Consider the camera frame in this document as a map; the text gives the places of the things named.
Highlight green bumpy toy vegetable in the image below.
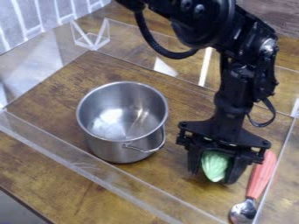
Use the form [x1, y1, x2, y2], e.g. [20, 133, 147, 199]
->
[200, 151, 229, 182]

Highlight clear acrylic triangle bracket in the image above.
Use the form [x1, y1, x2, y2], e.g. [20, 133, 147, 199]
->
[69, 18, 109, 51]

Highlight red handled metal spoon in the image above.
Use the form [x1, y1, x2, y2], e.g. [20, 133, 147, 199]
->
[228, 150, 276, 224]

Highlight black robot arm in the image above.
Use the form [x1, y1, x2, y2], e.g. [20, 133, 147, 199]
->
[116, 0, 277, 184]

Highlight silver metal pot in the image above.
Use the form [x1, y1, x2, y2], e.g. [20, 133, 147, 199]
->
[76, 81, 168, 164]

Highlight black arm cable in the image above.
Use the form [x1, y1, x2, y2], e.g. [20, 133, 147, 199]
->
[132, 5, 200, 60]

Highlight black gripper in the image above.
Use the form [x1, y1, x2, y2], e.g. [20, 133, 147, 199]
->
[176, 108, 272, 185]

